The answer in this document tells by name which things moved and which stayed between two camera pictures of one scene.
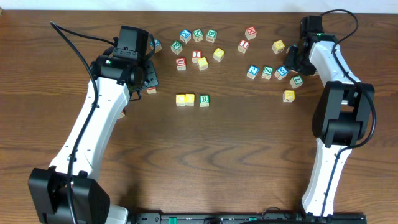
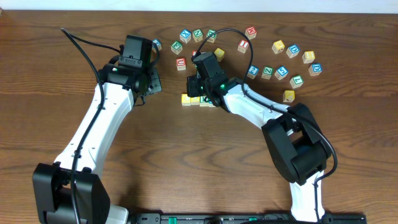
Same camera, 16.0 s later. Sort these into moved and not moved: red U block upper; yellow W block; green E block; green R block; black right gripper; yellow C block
Moved: black right gripper; yellow C block
Not moved: green R block; red U block upper; yellow W block; green E block
